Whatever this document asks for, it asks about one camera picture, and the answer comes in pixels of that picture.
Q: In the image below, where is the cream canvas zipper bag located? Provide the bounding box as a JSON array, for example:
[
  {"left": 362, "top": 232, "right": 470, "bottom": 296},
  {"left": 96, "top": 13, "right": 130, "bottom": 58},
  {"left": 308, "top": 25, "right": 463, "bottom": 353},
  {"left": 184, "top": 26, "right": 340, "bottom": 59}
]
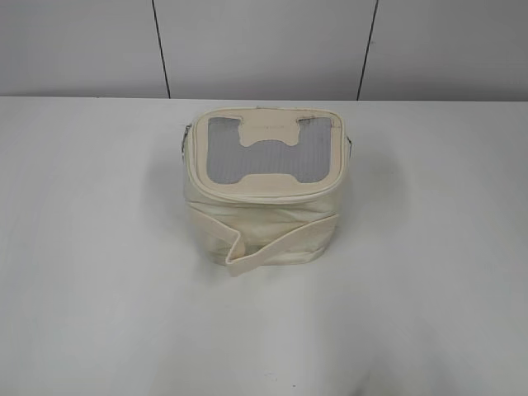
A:
[{"left": 181, "top": 107, "right": 352, "bottom": 276}]

